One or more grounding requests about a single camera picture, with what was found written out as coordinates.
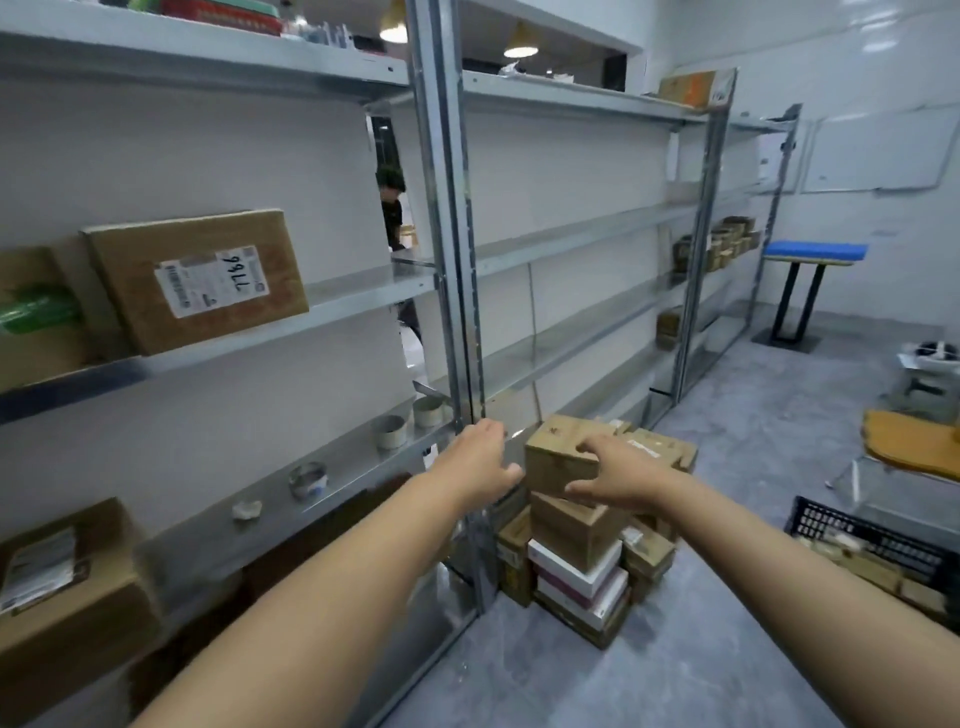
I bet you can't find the person's right hand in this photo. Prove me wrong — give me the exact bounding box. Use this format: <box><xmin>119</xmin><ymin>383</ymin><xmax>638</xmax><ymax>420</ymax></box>
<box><xmin>564</xmin><ymin>433</ymin><xmax>678</xmax><ymax>516</ymax></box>

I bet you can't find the person's left hand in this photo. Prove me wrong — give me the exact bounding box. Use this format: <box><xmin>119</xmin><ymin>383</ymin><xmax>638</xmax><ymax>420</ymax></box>
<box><xmin>423</xmin><ymin>418</ymin><xmax>526</xmax><ymax>513</ymax></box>

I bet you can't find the small brown cardboard box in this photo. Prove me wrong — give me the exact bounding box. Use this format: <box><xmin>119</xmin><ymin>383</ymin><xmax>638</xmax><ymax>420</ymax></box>
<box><xmin>523</xmin><ymin>414</ymin><xmax>639</xmax><ymax>501</ymax></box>

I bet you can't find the person's right forearm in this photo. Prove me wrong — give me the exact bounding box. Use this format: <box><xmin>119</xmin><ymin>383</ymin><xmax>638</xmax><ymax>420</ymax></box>
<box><xmin>637</xmin><ymin>468</ymin><xmax>960</xmax><ymax>728</ymax></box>

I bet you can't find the person's left forearm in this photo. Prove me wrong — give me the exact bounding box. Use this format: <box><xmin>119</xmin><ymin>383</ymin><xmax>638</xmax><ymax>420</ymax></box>
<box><xmin>131</xmin><ymin>461</ymin><xmax>470</xmax><ymax>728</ymax></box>

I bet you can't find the white flat box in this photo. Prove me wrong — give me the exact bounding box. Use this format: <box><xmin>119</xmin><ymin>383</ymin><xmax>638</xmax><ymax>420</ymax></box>
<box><xmin>527</xmin><ymin>537</ymin><xmax>624</xmax><ymax>601</ymax></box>

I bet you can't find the narrow brown labelled box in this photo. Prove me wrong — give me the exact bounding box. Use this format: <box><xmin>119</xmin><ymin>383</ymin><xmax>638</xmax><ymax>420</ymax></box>
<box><xmin>495</xmin><ymin>505</ymin><xmax>535</xmax><ymax>609</ymax></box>

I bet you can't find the brown box with white label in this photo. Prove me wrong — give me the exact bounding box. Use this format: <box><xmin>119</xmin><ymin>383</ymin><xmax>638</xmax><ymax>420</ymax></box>
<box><xmin>619</xmin><ymin>516</ymin><xmax>678</xmax><ymax>603</ymax></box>

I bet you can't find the low brown cardboard box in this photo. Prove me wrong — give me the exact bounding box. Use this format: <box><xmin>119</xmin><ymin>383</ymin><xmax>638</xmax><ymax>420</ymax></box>
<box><xmin>611</xmin><ymin>421</ymin><xmax>700</xmax><ymax>475</ymax></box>

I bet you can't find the white and pink box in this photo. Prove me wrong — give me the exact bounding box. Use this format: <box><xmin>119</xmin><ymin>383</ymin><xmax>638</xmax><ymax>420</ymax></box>
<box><xmin>535</xmin><ymin>567</ymin><xmax>630</xmax><ymax>632</ymax></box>

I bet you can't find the flat brown cardboard box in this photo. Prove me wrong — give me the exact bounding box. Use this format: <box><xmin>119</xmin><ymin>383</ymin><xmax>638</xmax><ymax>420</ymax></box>
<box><xmin>532</xmin><ymin>592</ymin><xmax>633</xmax><ymax>651</ymax></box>

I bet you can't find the grey tape roll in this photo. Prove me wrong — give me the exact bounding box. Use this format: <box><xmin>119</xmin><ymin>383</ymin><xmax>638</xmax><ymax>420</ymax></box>
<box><xmin>288</xmin><ymin>462</ymin><xmax>330</xmax><ymax>503</ymax></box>

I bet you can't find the black plastic crate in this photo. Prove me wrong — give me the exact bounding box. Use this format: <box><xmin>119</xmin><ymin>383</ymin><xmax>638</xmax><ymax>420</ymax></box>
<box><xmin>783</xmin><ymin>495</ymin><xmax>960</xmax><ymax>625</ymax></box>

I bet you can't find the row of small brown boxes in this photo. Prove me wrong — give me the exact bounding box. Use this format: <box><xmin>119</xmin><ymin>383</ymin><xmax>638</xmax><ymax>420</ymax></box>
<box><xmin>672</xmin><ymin>215</ymin><xmax>764</xmax><ymax>277</ymax></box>

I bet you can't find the yellow seat chair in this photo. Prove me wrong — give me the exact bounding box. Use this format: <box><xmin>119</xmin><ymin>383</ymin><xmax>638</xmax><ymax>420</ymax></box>
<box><xmin>843</xmin><ymin>408</ymin><xmax>960</xmax><ymax>513</ymax></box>

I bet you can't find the blue-topped black-legged table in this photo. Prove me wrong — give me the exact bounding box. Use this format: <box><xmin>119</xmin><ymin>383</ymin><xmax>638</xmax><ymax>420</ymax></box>
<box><xmin>752</xmin><ymin>239</ymin><xmax>870</xmax><ymax>355</ymax></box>

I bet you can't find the grey stool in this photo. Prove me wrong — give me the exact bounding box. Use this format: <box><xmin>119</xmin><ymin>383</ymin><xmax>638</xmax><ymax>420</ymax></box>
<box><xmin>894</xmin><ymin>340</ymin><xmax>960</xmax><ymax>412</ymax></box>

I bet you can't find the small grey metal shelving unit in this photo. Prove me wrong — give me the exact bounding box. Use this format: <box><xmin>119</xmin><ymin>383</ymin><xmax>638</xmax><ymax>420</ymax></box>
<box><xmin>651</xmin><ymin>103</ymin><xmax>804</xmax><ymax>406</ymax></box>

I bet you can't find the cardboard box with orange print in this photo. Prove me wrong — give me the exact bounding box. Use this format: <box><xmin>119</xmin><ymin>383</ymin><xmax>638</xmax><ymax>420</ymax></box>
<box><xmin>657</xmin><ymin>69</ymin><xmax>737</xmax><ymax>107</ymax></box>

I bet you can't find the large labelled cardboard box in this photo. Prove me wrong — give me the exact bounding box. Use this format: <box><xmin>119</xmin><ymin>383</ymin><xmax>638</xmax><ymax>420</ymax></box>
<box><xmin>81</xmin><ymin>207</ymin><xmax>311</xmax><ymax>357</ymax></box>

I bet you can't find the yellow pendant lamp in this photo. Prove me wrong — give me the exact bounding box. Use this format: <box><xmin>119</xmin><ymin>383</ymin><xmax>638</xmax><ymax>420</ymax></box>
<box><xmin>378</xmin><ymin>0</ymin><xmax>411</xmax><ymax>44</ymax></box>
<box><xmin>503</xmin><ymin>20</ymin><xmax>540</xmax><ymax>60</ymax></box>

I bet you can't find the big cardboard box with label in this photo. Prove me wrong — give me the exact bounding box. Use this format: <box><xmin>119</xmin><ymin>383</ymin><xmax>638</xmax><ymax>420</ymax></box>
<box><xmin>0</xmin><ymin>497</ymin><xmax>165</xmax><ymax>727</ymax></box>

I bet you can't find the cluster of small bottles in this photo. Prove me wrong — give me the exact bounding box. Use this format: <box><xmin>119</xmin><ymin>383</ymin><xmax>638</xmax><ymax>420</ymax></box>
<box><xmin>283</xmin><ymin>16</ymin><xmax>355</xmax><ymax>51</ymax></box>

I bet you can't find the cardboard box with green tape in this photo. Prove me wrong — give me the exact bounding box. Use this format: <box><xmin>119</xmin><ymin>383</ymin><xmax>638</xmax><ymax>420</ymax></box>
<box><xmin>0</xmin><ymin>246</ymin><xmax>95</xmax><ymax>393</ymax></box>

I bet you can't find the large grey metal shelving unit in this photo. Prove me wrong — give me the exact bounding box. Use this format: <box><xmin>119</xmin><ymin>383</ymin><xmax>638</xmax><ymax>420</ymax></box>
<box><xmin>0</xmin><ymin>0</ymin><xmax>485</xmax><ymax>728</ymax></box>

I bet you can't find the red flat box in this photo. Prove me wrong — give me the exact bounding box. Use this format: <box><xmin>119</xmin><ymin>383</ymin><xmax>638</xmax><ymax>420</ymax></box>
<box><xmin>160</xmin><ymin>0</ymin><xmax>285</xmax><ymax>38</ymax></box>

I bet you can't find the white wall board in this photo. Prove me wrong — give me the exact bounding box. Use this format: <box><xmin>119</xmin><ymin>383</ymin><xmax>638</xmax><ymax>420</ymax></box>
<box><xmin>800</xmin><ymin>111</ymin><xmax>944</xmax><ymax>194</ymax></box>

